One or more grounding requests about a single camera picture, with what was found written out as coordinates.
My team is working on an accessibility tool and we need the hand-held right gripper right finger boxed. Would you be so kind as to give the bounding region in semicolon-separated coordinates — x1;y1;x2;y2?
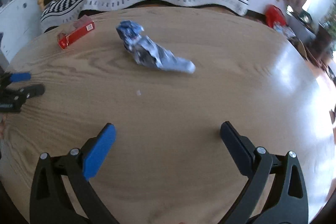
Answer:
220;121;309;224

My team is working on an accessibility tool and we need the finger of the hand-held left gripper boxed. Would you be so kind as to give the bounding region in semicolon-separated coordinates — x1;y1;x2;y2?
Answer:
16;84;46;99
7;72;32;83

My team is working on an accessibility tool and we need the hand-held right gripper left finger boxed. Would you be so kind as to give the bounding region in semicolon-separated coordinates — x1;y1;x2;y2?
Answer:
29;123;120;224

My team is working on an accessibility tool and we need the blue and white paper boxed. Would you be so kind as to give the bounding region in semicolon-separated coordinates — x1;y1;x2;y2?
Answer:
116;20;196;74

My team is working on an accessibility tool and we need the white cabinet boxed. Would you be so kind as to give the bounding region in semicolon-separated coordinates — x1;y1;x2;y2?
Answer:
0;0;44;63

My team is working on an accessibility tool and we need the red cardboard box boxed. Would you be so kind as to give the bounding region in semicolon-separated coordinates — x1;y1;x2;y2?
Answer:
57;16;95;50

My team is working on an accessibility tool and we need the red plastic bag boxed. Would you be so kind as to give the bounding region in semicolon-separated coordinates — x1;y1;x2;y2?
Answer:
264;4;287;29

